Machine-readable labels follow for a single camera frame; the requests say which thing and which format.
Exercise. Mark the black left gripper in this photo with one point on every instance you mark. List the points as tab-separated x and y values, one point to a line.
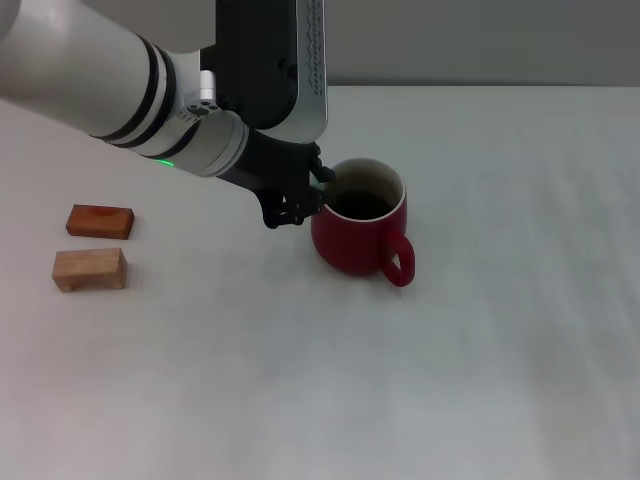
275	167

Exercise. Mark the red ceramic cup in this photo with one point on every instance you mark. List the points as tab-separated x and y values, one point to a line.
350	245

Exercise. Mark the dark coffee liquid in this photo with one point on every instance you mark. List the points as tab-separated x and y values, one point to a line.
365	206

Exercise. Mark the dark reddish wooden block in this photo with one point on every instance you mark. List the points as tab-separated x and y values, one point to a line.
100	220

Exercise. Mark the light wooden block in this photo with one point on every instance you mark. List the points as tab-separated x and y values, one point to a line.
90	267

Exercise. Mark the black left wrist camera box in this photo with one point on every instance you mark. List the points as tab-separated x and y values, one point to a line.
265	65

